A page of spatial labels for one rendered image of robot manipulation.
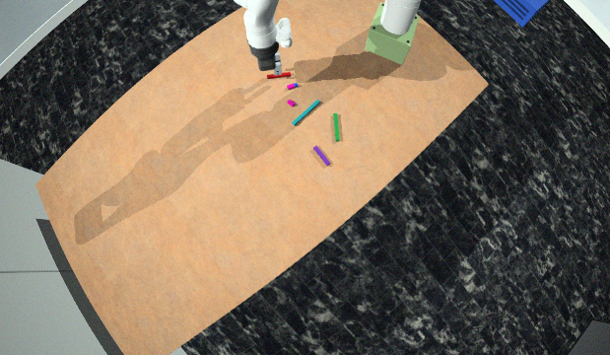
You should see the purple rod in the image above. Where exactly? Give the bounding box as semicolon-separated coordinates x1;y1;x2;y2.
313;146;330;166

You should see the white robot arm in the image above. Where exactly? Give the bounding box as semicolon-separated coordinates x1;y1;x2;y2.
234;0;421;36

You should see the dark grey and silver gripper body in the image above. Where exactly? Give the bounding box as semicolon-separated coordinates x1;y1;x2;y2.
246;18;292;71

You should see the turquoise rod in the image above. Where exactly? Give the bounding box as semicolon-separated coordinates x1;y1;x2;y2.
292;100;320;126

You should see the red rod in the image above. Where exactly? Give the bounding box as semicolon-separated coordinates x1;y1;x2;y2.
267;72;291;79

